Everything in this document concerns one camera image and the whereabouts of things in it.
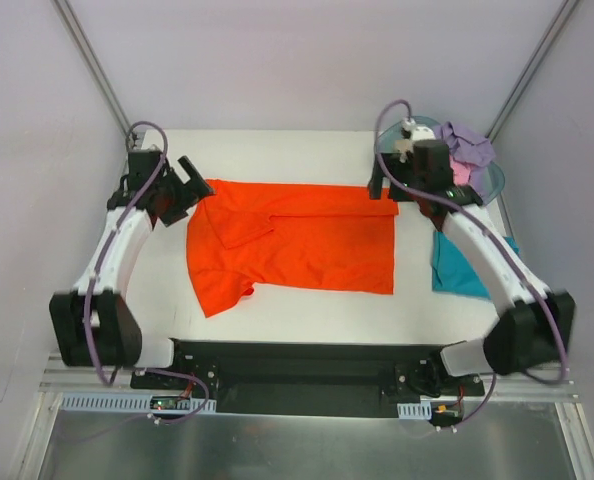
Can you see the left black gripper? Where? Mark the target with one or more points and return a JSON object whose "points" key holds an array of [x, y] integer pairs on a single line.
{"points": [[185, 189]]}

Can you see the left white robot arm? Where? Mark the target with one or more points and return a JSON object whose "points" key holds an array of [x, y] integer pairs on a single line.
{"points": [[92, 321]]}

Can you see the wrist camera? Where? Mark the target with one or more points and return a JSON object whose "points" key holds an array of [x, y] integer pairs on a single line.
{"points": [[136, 141], [410, 133]]}

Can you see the orange t shirt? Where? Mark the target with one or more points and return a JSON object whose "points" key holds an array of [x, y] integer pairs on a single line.
{"points": [[321, 237]]}

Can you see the pink t shirt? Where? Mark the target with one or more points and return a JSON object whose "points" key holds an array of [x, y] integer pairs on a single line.
{"points": [[461, 172]]}

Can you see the aluminium frame post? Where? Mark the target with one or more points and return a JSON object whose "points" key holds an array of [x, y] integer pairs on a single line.
{"points": [[543, 48], [84, 47]]}

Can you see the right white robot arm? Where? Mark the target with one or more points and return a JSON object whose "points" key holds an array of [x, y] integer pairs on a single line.
{"points": [[533, 322]]}

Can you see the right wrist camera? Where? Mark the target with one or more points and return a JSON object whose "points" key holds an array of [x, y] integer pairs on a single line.
{"points": [[410, 133]]}

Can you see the purple t shirt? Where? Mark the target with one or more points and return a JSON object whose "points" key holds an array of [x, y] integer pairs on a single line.
{"points": [[465, 145]]}

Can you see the teal folded t shirt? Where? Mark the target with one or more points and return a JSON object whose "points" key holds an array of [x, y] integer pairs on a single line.
{"points": [[451, 273]]}

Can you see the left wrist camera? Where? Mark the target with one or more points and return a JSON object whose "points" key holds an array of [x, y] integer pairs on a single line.
{"points": [[136, 141]]}

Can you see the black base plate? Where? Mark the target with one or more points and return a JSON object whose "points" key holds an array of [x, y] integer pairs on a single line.
{"points": [[335, 380]]}

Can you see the teal plastic basket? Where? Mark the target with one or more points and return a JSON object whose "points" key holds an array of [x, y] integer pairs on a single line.
{"points": [[487, 181]]}

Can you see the left aluminium frame post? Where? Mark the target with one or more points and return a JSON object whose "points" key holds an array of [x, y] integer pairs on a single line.
{"points": [[84, 47]]}

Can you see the right aluminium frame post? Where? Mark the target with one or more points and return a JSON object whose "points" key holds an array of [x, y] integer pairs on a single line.
{"points": [[543, 48]]}

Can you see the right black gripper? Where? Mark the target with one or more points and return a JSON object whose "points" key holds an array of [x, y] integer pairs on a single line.
{"points": [[386, 187]]}

